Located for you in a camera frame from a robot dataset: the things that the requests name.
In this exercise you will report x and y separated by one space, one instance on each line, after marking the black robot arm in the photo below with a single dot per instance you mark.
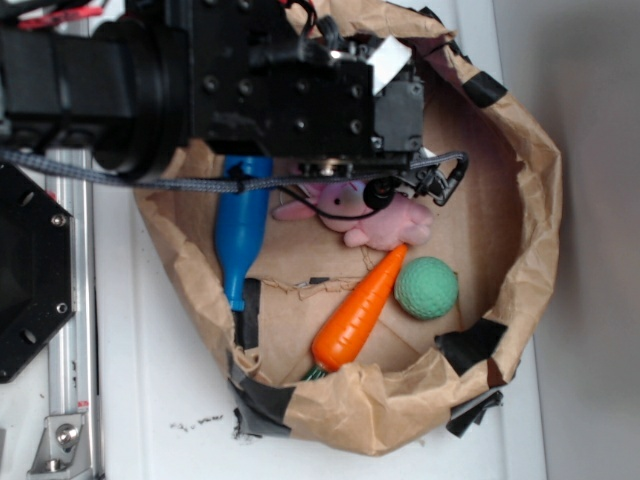
124 92

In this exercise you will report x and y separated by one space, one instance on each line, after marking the orange plastic carrot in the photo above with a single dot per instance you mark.
344 334

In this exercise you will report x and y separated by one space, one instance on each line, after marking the metal corner bracket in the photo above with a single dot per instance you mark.
64 449

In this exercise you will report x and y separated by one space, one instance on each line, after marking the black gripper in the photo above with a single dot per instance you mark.
274 78

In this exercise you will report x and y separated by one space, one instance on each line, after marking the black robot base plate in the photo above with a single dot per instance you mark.
36 270

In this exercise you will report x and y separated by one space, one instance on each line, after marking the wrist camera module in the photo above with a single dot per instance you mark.
419 173

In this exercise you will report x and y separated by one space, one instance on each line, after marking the blue plastic bottle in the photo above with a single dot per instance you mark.
238 236

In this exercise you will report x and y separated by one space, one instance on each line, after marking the brown paper bag bin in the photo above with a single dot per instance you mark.
499 233

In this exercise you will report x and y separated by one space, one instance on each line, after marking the pink plush bunny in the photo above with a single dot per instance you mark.
404 221

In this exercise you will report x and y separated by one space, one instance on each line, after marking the green foam ball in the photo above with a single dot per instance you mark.
426 288

